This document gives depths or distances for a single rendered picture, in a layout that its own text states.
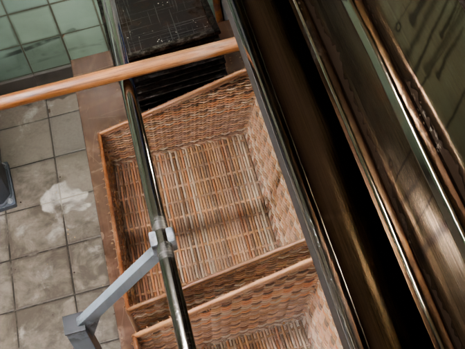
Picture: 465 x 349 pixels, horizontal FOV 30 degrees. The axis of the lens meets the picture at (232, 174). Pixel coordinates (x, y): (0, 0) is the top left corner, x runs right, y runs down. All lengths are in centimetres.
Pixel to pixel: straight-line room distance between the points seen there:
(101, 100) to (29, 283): 74
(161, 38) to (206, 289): 68
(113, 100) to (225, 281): 83
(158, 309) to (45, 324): 94
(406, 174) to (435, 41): 28
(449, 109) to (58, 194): 238
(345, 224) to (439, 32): 40
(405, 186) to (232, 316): 90
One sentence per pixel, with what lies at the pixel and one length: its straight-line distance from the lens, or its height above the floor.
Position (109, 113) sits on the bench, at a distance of 257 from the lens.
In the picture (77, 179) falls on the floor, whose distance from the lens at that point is 320.
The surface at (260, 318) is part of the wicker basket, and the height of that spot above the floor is 65.
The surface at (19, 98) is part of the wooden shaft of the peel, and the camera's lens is 181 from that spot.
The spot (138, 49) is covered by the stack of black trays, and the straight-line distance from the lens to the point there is 227.
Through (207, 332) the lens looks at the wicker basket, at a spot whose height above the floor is 65.
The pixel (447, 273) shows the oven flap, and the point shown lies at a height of 151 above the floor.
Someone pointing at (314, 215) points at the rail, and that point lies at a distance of 123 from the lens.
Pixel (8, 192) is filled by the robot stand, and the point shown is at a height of 4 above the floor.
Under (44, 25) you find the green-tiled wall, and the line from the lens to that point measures 330.
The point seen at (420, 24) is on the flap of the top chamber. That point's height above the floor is 179.
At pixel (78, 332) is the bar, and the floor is 95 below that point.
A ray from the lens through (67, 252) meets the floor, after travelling 303.
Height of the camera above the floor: 247
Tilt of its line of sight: 53 degrees down
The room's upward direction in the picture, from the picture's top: 11 degrees counter-clockwise
